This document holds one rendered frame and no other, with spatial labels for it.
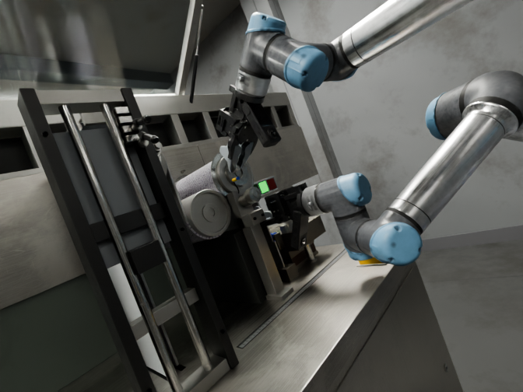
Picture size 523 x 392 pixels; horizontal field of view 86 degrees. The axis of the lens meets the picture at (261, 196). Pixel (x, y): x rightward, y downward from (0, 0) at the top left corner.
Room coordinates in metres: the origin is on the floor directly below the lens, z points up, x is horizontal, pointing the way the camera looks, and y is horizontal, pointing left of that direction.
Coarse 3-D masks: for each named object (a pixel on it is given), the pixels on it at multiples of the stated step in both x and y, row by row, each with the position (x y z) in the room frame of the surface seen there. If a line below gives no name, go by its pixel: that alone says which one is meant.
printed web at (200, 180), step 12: (168, 168) 0.68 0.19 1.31; (204, 168) 0.82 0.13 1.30; (168, 180) 0.69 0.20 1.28; (180, 180) 0.94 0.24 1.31; (192, 180) 0.85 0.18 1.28; (204, 180) 0.80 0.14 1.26; (180, 192) 0.90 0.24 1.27; (192, 192) 0.85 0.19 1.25; (180, 204) 0.68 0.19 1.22; (192, 240) 0.73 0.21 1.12; (144, 288) 0.58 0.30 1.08; (168, 348) 0.58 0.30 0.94
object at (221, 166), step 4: (220, 160) 0.77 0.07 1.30; (224, 160) 0.77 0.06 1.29; (220, 164) 0.76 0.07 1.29; (224, 164) 0.77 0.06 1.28; (244, 164) 0.82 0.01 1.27; (220, 168) 0.76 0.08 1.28; (224, 168) 0.77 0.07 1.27; (248, 168) 0.83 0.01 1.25; (220, 172) 0.75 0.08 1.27; (224, 172) 0.76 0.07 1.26; (248, 172) 0.82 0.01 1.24; (220, 176) 0.75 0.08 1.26; (224, 176) 0.76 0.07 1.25; (248, 176) 0.82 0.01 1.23; (220, 180) 0.75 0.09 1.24; (224, 180) 0.76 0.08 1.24; (248, 180) 0.81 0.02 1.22; (224, 184) 0.75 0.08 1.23; (228, 184) 0.76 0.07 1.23; (244, 184) 0.80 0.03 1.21; (248, 184) 0.81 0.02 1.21; (228, 188) 0.76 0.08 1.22; (232, 188) 0.77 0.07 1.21; (236, 188) 0.78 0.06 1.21; (240, 188) 0.79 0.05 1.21; (224, 196) 0.80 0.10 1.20
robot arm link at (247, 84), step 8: (240, 72) 0.61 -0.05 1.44; (240, 80) 0.61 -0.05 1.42; (248, 80) 0.61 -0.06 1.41; (256, 80) 0.61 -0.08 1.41; (264, 80) 0.61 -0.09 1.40; (240, 88) 0.62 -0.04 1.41; (248, 88) 0.62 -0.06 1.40; (256, 88) 0.62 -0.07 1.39; (264, 88) 0.63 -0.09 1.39; (256, 96) 0.64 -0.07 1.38
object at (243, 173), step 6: (228, 168) 0.76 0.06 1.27; (240, 168) 0.79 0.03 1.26; (246, 168) 0.81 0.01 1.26; (228, 174) 0.76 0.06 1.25; (234, 174) 0.78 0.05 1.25; (240, 174) 0.79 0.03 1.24; (246, 174) 0.80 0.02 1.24; (228, 180) 0.77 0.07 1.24; (240, 180) 0.78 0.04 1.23; (246, 180) 0.79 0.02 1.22; (234, 186) 0.78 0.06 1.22
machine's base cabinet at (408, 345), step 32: (416, 288) 0.78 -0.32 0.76; (384, 320) 0.63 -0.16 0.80; (416, 320) 0.74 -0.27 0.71; (384, 352) 0.60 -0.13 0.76; (416, 352) 0.69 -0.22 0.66; (448, 352) 0.83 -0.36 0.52; (352, 384) 0.50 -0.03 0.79; (384, 384) 0.57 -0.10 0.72; (416, 384) 0.65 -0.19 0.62; (448, 384) 0.77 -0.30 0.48
